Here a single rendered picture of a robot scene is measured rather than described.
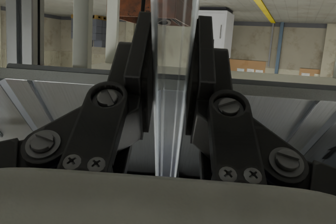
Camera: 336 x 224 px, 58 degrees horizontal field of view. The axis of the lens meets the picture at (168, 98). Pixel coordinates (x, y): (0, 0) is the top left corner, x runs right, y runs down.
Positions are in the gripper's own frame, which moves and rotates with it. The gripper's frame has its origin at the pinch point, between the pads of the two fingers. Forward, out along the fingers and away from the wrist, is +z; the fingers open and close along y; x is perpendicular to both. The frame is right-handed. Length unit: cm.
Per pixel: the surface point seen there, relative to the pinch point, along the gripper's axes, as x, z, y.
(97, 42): -630, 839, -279
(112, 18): -38, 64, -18
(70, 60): -748, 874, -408
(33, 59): -21.5, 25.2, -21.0
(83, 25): -25, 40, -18
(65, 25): -650, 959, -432
